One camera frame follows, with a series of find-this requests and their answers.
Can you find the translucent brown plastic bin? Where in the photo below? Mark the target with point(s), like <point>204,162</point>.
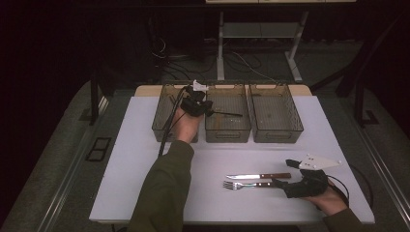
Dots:
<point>232,100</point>
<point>161,116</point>
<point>275,112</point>

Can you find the white table mat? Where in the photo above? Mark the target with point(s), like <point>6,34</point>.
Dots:
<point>225,206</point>

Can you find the metal spoon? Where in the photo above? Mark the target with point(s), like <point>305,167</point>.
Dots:
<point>228,113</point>

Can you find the black slanted stand bar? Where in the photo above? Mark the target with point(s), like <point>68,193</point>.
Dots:
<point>354,74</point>

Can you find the person's left hand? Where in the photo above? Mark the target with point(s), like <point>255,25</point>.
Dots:
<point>187,127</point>

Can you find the aluminium rail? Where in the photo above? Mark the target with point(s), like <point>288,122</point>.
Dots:
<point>384,170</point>
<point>103,104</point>

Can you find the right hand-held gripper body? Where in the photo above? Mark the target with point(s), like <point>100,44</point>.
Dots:
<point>309,185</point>

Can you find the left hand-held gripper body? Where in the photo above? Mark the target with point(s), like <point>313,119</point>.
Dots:
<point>193,103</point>

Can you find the black upright stand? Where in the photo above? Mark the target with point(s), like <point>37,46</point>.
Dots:
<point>358,103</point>
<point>94,103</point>

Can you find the white metal desk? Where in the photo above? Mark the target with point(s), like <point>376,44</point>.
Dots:
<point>220,48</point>

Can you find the person's right hand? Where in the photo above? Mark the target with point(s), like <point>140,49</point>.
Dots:
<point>332,201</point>

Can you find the light wooden spoon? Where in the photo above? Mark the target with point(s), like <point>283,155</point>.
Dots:
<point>218,121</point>

